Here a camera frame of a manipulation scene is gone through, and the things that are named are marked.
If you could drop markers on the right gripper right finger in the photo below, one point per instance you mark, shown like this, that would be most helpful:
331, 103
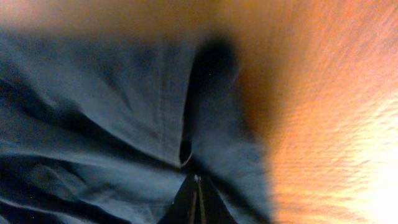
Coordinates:
211, 206

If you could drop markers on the navy blue shorts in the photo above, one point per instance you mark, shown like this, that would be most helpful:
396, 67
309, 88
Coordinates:
104, 130

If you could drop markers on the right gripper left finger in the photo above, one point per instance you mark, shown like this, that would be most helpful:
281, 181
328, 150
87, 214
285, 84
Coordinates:
184, 205

